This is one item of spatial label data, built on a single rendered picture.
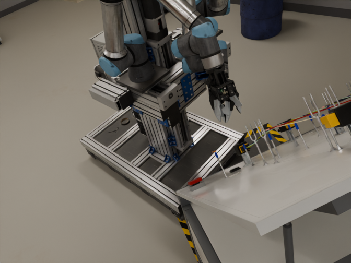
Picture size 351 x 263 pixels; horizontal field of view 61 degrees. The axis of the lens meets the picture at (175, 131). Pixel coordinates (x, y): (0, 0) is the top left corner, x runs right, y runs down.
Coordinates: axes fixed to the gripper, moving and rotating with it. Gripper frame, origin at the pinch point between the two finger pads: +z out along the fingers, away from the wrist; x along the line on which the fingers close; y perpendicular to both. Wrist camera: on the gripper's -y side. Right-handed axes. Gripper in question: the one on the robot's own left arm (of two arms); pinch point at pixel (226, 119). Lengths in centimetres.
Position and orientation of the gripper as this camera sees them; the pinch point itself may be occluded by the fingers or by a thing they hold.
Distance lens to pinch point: 134.3
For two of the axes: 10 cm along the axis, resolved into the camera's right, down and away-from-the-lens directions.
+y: -7.0, -0.4, -7.2
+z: 0.6, 9.9, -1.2
